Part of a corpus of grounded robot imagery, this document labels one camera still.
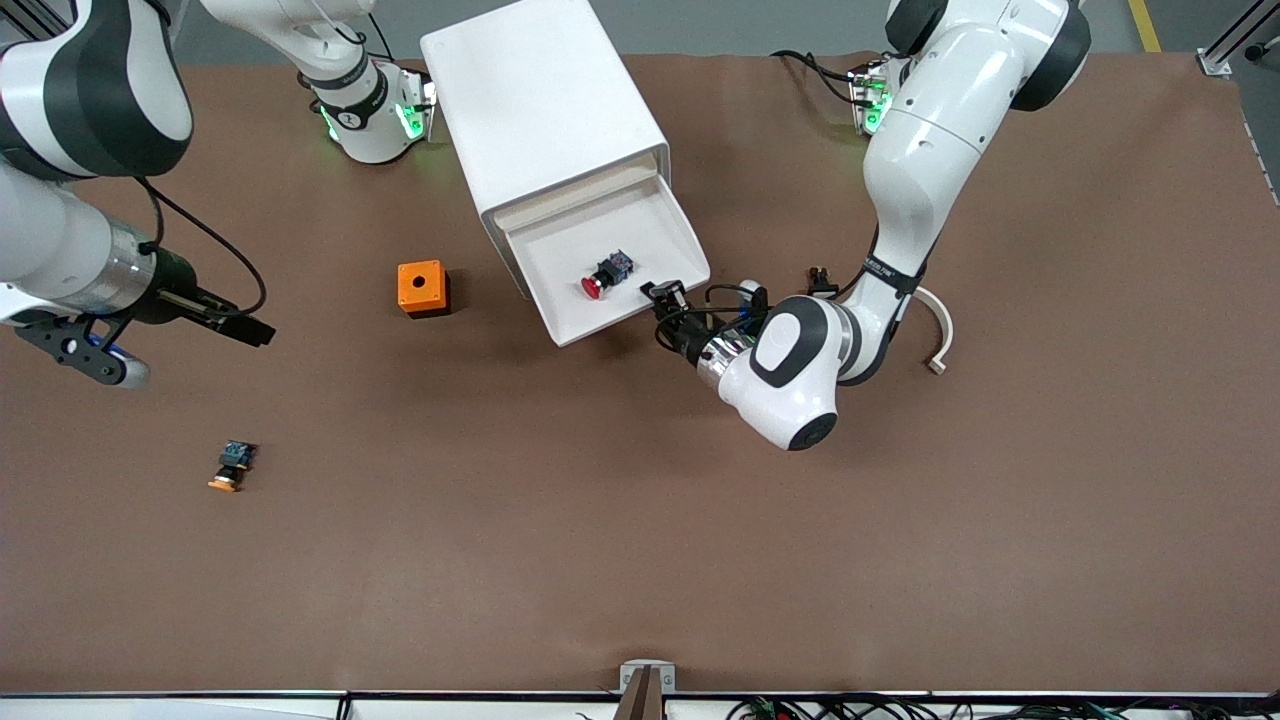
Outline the red push button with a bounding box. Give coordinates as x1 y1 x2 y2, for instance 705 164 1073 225
581 250 635 301

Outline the white plastic drawer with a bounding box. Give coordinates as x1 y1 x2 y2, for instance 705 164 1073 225
491 160 663 234
505 175 712 348

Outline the orange push button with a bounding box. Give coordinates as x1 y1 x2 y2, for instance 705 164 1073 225
207 440 259 494

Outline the white drawer cabinet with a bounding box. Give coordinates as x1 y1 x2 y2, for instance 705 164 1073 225
419 0 671 301

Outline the orange box with hole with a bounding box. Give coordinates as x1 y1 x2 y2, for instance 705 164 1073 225
397 260 452 319

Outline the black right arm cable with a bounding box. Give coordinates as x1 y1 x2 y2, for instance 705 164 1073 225
138 178 269 319

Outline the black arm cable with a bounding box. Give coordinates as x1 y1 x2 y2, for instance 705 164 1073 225
138 178 269 319
655 283 769 353

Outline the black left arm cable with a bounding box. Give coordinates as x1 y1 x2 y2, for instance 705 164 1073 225
655 283 769 353

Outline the white curved plastic bracket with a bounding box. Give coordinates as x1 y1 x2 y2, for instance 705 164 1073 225
912 286 956 377

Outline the black base power cable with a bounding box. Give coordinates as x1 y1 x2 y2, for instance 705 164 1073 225
770 48 863 107

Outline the grey metal table bracket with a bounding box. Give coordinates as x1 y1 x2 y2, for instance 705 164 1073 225
619 660 677 694

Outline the white table edge rail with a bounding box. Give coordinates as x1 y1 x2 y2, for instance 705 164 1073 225
0 690 1280 720

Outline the tangled black cables bundle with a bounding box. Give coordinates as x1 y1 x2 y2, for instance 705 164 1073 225
725 695 1280 720

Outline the aluminium frame post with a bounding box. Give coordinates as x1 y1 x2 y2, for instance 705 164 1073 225
1197 0 1280 77

